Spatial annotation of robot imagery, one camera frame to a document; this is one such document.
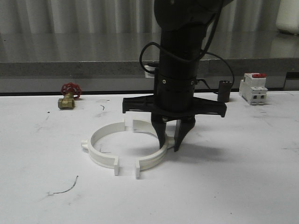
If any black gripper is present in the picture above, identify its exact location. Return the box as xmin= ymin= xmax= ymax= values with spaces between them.
xmin=122 ymin=70 xmax=227 ymax=152

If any white half pipe clamp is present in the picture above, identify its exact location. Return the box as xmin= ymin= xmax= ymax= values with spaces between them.
xmin=81 ymin=120 xmax=125 ymax=175

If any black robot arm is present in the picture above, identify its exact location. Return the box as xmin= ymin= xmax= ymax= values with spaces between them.
xmin=122 ymin=0 xmax=228 ymax=151

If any dark brown cylindrical coupling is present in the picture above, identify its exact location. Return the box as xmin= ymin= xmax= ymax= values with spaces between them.
xmin=217 ymin=80 xmax=232 ymax=103

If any brass valve red handwheel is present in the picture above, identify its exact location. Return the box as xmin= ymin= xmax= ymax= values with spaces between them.
xmin=57 ymin=82 xmax=82 ymax=110

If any grey stone counter ledge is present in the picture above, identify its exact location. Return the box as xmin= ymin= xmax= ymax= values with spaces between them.
xmin=0 ymin=31 xmax=299 ymax=94

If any white container in background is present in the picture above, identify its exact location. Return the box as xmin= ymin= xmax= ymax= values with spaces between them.
xmin=276 ymin=0 xmax=299 ymax=35

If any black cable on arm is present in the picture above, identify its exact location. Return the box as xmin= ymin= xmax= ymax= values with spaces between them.
xmin=139 ymin=0 xmax=235 ymax=94

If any white circuit breaker red switch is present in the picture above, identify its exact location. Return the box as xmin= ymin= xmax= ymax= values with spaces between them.
xmin=239 ymin=73 xmax=268 ymax=105

